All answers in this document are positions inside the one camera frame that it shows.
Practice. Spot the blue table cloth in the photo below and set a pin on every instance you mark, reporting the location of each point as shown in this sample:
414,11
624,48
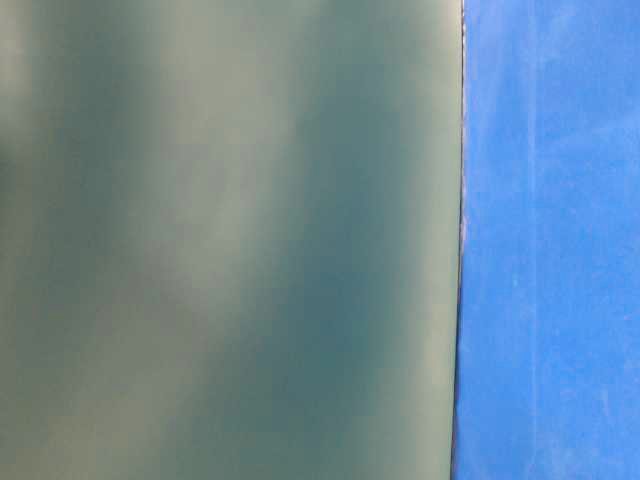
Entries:
548,342

